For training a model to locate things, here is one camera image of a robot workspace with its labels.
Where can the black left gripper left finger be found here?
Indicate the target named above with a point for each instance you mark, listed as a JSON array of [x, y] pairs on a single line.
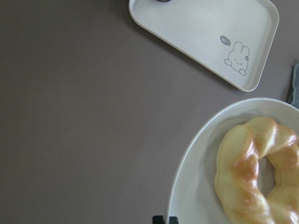
[[158, 219]]

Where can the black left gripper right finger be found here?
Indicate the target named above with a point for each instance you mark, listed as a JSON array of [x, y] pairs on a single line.
[[172, 220]]

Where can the white round plate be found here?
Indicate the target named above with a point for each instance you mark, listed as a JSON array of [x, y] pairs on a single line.
[[193, 199]]

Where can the glazed twisted donut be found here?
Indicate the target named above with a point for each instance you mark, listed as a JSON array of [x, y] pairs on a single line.
[[237, 170]]

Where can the cream rabbit tray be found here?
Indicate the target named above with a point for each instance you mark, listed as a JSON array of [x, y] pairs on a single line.
[[232, 38]]

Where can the grey folded cloth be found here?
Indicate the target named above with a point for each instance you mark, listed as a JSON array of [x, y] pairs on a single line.
[[294, 88]]

